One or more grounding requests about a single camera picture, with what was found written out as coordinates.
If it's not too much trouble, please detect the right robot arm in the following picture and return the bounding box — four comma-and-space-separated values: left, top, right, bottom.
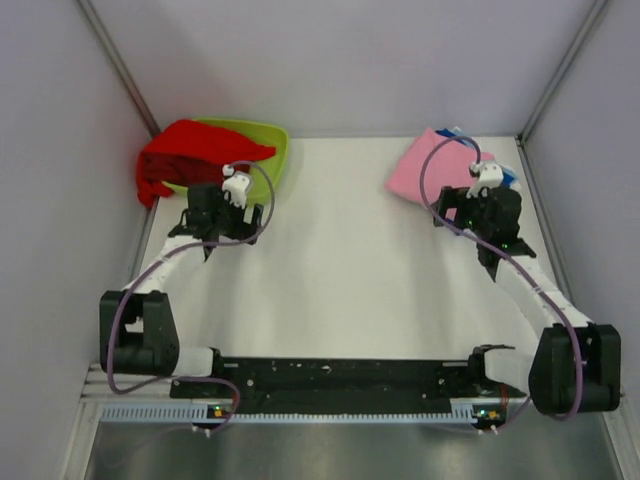
433, 187, 621, 417

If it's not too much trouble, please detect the grey slotted cable duct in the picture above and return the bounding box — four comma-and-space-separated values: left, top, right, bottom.
100, 403, 506, 428

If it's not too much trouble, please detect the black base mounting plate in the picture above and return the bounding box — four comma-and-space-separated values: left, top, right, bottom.
169, 355, 531, 415

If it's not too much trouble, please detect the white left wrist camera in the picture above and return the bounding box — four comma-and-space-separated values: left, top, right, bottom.
222, 165, 254, 209

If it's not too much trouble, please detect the red t-shirt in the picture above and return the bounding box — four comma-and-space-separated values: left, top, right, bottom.
135, 119, 276, 208

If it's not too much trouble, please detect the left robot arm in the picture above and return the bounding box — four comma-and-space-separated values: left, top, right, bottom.
99, 184, 264, 397

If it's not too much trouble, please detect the aluminium left corner post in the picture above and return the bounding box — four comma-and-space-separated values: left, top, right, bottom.
73, 0, 160, 137

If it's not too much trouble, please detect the blue printed folded t-shirt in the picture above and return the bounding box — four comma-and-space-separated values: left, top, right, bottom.
435, 126, 519, 188

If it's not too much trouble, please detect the white folded t-shirt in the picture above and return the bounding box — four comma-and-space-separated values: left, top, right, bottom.
498, 163, 521, 192

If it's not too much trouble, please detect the green plastic basin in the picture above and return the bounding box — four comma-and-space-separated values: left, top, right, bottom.
164, 116, 291, 204

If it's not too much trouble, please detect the pink t-shirt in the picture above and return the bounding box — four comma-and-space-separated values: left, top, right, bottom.
383, 125, 496, 221

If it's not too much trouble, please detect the aluminium right corner post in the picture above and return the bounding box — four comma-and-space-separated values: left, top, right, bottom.
517, 0, 611, 145

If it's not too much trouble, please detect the aluminium corner post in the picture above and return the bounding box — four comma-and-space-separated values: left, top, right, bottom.
73, 0, 160, 137
517, 0, 611, 145

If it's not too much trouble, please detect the aluminium front frame rail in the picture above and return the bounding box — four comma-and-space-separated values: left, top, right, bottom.
79, 362, 181, 401

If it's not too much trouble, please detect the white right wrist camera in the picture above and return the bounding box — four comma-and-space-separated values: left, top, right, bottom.
466, 160, 504, 198

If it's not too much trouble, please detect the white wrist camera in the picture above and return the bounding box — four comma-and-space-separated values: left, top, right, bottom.
222, 165, 254, 209
466, 160, 504, 198

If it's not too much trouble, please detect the aluminium right side rail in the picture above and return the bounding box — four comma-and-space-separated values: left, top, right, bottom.
514, 136, 587, 320

